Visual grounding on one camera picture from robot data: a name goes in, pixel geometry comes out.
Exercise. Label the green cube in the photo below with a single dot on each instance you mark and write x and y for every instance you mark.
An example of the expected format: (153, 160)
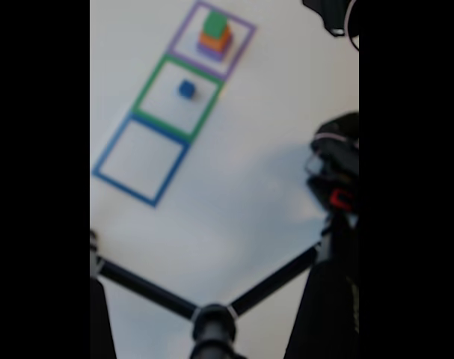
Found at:
(214, 24)

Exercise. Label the purple square frame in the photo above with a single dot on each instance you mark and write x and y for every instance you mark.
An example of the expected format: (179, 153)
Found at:
(180, 37)

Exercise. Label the red black table clamp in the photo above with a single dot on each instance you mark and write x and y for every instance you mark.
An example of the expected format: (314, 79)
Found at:
(340, 198)

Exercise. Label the purple block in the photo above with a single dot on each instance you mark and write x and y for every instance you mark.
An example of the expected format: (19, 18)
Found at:
(209, 55)

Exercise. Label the black camera tripod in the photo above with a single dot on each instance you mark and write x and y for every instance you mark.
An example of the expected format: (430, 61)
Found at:
(324, 299)

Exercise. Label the blue square frame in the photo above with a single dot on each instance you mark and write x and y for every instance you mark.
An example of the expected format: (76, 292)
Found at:
(110, 149)

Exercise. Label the green square frame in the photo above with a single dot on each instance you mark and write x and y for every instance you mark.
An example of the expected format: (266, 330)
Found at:
(148, 86)

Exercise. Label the small blue cube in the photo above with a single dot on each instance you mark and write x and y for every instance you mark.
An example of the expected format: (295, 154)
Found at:
(186, 89)

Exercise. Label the orange block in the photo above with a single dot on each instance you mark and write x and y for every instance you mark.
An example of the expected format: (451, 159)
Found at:
(215, 43)

